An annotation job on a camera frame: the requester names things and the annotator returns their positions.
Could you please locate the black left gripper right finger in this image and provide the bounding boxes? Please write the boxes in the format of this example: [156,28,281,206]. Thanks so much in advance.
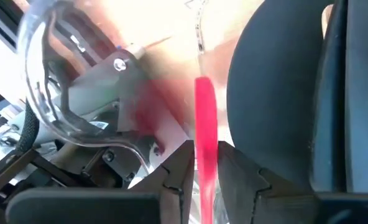
[217,140,368,224]

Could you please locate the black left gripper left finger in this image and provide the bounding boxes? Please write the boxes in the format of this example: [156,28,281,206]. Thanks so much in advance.
[5,139,195,224]

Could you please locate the red silicone spatula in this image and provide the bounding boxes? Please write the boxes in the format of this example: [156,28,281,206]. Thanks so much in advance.
[194,76,219,224]

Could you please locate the silver frame bracket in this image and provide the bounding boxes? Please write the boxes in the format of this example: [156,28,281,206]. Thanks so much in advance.
[67,46,147,133]

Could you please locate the black braided cable sleeve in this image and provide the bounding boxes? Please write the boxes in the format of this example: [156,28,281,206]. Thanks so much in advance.
[16,99,41,154]

